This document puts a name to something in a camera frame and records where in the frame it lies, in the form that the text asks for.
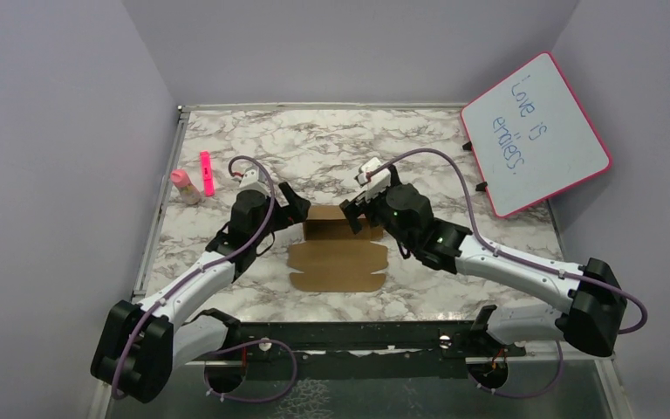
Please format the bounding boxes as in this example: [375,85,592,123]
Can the brown cardboard box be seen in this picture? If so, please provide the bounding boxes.
[287,205,388,292]

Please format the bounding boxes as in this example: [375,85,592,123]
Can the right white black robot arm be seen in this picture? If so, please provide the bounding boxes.
[339,184,627,357]

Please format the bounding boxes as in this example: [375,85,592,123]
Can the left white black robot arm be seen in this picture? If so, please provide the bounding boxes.
[90,182,311,403]

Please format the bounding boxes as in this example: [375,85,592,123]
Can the pink highlighter marker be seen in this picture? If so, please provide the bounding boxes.
[200,150,215,196]

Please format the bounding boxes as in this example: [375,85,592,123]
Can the small pink capped bottle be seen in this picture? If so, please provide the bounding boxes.
[169,169,202,205]

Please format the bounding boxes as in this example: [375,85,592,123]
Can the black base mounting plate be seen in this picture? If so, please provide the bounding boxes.
[183,321,527,381]

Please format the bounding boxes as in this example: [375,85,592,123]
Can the pink framed whiteboard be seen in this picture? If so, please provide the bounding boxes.
[461,52,612,218]

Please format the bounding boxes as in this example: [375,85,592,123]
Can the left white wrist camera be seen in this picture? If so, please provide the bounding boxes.
[238,168,270,196]

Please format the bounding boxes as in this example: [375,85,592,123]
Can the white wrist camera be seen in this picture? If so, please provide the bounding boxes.
[238,168,270,196]
[354,157,391,202]

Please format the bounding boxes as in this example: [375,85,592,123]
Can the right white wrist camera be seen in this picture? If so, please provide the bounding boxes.
[354,157,391,202]

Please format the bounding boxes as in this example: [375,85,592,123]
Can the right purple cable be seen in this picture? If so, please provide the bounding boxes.
[369,148,649,400]

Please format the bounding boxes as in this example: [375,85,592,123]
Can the aluminium extrusion frame rail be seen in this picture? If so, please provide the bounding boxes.
[101,325,617,367]

